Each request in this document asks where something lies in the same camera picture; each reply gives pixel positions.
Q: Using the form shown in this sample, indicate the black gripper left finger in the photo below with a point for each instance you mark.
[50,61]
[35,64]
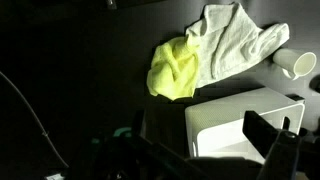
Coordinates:
[156,156]

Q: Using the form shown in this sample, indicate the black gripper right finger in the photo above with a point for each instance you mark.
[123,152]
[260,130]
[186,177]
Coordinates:
[280,148]

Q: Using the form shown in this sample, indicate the white storage box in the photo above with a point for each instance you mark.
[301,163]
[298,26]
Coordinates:
[214,128]

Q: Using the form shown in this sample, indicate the yellow cloth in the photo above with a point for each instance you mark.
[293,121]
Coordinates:
[174,68]

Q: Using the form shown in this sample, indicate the white mug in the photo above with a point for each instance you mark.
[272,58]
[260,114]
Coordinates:
[295,63]

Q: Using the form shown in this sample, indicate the white cloth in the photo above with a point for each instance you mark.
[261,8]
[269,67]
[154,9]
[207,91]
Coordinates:
[230,42]

